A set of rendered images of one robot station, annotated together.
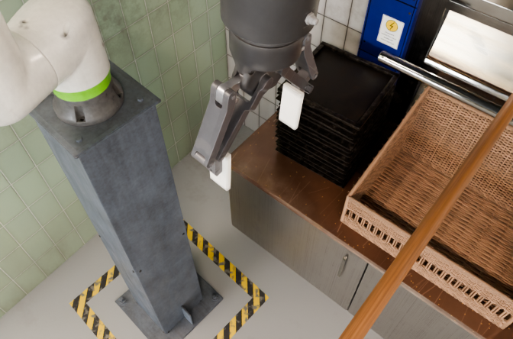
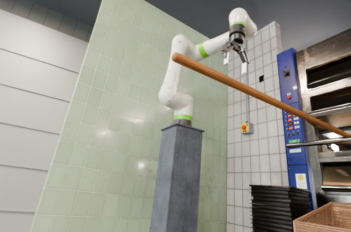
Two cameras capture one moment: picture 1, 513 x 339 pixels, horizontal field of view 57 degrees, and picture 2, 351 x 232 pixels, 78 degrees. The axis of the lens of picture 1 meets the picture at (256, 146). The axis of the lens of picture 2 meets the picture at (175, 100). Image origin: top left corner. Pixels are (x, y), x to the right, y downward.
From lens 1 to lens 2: 1.33 m
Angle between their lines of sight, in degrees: 77
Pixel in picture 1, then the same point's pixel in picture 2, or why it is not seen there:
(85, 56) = (189, 105)
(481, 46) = (343, 173)
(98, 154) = (181, 131)
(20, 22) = not seen: hidden behind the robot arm
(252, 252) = not seen: outside the picture
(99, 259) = not seen: outside the picture
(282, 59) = (239, 35)
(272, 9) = (237, 25)
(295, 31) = (241, 29)
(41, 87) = (178, 96)
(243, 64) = (232, 38)
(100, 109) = (186, 123)
